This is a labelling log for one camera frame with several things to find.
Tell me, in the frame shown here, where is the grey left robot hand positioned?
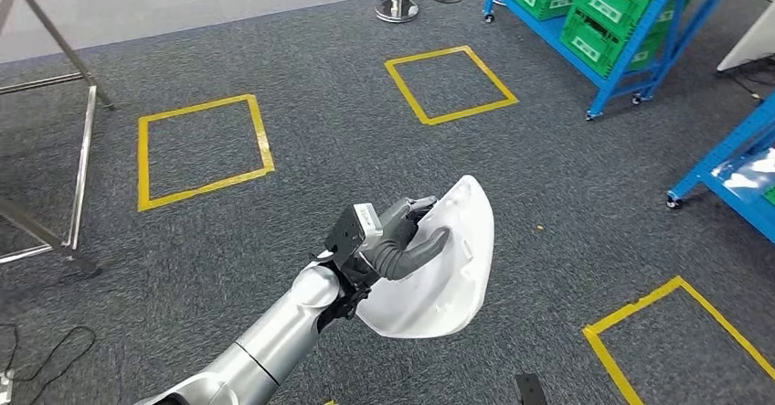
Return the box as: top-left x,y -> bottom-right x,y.
379,195 -> 453,282

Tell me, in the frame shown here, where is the white plastic shell part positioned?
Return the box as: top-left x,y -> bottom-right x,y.
356,175 -> 495,340

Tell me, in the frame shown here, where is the blue metal shelf rack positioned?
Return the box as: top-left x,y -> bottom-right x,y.
482,0 -> 744,122
665,90 -> 775,246

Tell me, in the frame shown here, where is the stainless steel table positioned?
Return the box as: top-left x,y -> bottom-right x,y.
0,0 -> 116,271

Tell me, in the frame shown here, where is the white table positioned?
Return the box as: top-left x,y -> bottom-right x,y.
716,0 -> 775,75

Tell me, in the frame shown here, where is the black floor cable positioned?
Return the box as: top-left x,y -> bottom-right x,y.
0,323 -> 98,405

